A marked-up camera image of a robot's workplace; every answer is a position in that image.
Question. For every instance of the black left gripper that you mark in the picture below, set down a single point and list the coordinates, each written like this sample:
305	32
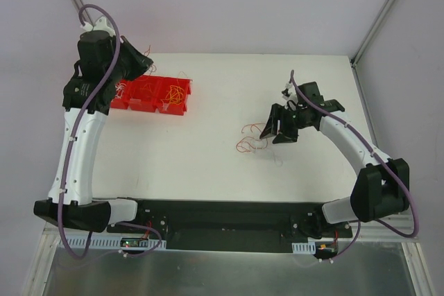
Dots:
135	63

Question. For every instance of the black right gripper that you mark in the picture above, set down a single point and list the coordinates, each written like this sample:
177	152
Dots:
288	120

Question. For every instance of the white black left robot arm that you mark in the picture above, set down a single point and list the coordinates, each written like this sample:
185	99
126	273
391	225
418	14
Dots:
104	60

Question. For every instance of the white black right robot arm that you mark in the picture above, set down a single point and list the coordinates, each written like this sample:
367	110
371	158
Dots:
379	190

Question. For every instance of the red plastic bin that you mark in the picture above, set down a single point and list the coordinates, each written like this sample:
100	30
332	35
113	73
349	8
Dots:
148	93

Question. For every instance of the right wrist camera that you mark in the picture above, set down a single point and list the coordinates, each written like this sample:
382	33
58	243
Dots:
290	97

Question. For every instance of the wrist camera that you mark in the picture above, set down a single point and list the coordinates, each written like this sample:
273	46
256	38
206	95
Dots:
101	24
290	97

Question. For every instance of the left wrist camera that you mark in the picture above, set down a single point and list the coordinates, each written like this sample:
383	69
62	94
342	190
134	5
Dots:
101	24

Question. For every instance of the aluminium frame post right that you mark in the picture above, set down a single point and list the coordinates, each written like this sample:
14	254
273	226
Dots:
375	27

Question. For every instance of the white slotted cable duct right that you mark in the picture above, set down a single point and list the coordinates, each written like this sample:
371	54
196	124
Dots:
304	248

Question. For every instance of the white slotted cable duct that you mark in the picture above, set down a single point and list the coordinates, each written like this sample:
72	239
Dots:
304	248
115	243

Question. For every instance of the white slotted cable duct left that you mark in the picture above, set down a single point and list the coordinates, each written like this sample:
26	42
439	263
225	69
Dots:
115	243

